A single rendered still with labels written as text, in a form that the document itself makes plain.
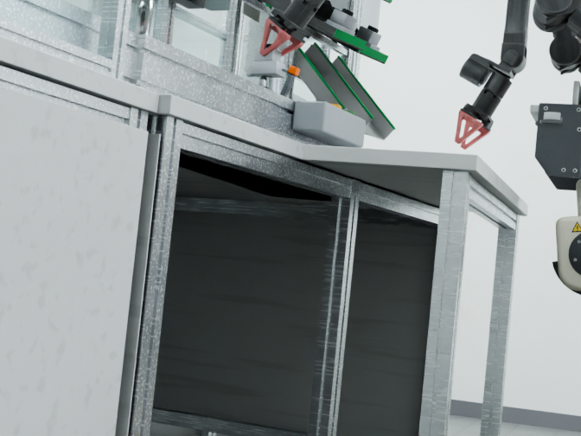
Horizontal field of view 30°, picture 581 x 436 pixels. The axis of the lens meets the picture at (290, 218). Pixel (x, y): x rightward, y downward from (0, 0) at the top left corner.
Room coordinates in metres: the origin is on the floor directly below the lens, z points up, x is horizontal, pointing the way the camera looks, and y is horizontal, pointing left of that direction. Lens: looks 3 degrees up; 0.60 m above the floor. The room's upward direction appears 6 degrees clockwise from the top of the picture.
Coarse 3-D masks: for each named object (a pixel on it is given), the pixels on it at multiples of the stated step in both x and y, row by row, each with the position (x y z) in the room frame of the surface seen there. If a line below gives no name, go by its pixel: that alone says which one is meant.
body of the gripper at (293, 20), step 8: (296, 0) 2.35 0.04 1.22; (304, 0) 2.34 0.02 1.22; (288, 8) 2.36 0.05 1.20; (296, 8) 2.35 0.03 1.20; (304, 8) 2.34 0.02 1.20; (312, 8) 2.35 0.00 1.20; (280, 16) 2.37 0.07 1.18; (288, 16) 2.35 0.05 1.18; (296, 16) 2.35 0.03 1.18; (304, 16) 2.35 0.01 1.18; (312, 16) 2.37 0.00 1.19; (288, 24) 2.33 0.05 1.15; (296, 24) 2.36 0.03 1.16; (304, 24) 2.37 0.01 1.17; (304, 32) 2.38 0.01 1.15
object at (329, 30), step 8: (264, 0) 2.68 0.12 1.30; (272, 0) 2.66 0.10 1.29; (280, 0) 2.65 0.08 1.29; (288, 0) 2.64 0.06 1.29; (328, 0) 2.72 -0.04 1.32; (280, 8) 2.65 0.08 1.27; (320, 8) 2.73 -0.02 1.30; (328, 8) 2.72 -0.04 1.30; (320, 16) 2.73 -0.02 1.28; (328, 16) 2.72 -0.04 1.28; (312, 24) 2.59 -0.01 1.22; (320, 24) 2.57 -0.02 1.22; (328, 24) 2.56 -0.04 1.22; (328, 32) 2.56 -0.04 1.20; (336, 32) 2.55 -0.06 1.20; (344, 32) 2.57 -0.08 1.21; (344, 40) 2.58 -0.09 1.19; (352, 40) 2.60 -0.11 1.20; (360, 40) 2.62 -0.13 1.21; (360, 48) 2.64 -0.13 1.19
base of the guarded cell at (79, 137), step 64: (0, 64) 1.33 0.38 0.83; (64, 64) 1.41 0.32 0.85; (0, 128) 1.32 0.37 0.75; (64, 128) 1.43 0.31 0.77; (128, 128) 1.56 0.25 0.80; (0, 192) 1.34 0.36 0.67; (64, 192) 1.45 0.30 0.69; (128, 192) 1.58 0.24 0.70; (0, 256) 1.35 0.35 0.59; (64, 256) 1.46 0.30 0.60; (128, 256) 1.59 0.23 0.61; (0, 320) 1.36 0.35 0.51; (64, 320) 1.47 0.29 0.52; (0, 384) 1.37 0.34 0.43; (64, 384) 1.49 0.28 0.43
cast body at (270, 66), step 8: (256, 48) 2.39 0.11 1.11; (256, 56) 2.39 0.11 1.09; (264, 56) 2.38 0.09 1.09; (272, 56) 2.38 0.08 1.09; (280, 56) 2.41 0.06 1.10; (256, 64) 2.39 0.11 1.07; (264, 64) 2.38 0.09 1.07; (272, 64) 2.37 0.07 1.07; (280, 64) 2.39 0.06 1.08; (248, 72) 2.42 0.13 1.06; (256, 72) 2.39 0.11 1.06; (264, 72) 2.38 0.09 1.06; (272, 72) 2.37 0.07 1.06; (280, 72) 2.39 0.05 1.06
